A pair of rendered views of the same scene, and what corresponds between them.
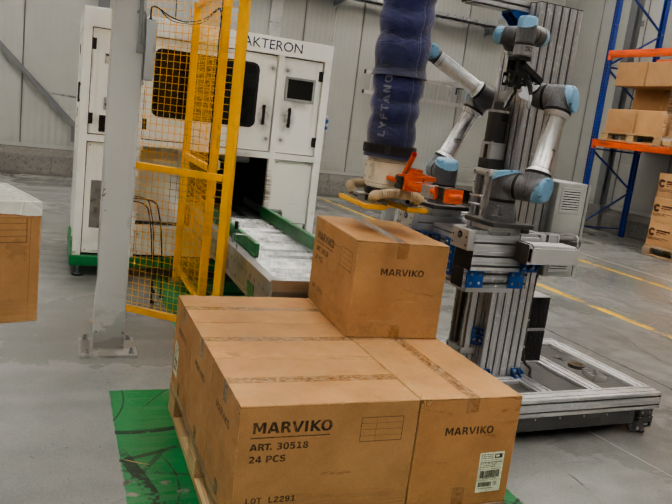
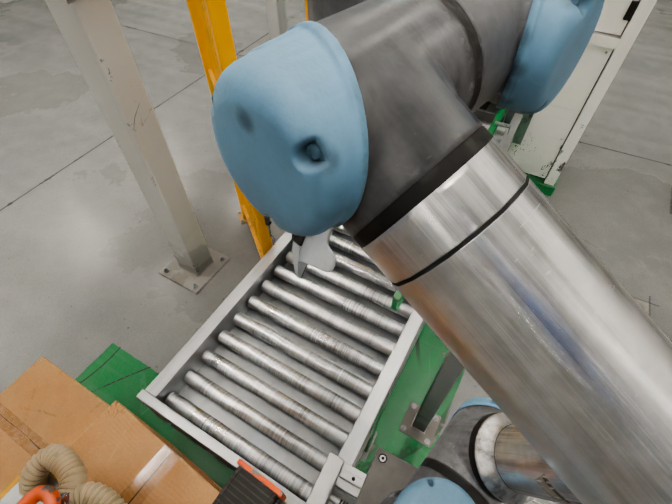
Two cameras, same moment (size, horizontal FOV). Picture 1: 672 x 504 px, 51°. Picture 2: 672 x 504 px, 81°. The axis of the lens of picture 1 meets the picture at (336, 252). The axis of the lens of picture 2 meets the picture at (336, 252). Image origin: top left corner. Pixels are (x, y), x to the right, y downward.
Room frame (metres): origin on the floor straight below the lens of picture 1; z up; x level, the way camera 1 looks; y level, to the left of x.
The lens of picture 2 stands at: (3.50, -0.46, 1.88)
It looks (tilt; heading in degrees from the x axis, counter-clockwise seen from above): 50 degrees down; 52
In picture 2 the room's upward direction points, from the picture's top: straight up
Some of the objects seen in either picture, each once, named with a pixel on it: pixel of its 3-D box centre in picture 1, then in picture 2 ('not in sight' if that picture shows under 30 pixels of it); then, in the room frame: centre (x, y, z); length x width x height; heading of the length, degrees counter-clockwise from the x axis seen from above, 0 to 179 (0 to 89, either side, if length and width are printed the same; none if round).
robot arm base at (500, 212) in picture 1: (500, 209); not in sight; (3.18, -0.72, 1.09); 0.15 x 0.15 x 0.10
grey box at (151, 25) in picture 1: (148, 51); not in sight; (3.74, 1.09, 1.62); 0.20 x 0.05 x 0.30; 22
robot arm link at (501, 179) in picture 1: (506, 183); not in sight; (3.17, -0.72, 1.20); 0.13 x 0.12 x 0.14; 51
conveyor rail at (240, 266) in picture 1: (223, 249); (329, 203); (4.36, 0.71, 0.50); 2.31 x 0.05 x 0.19; 22
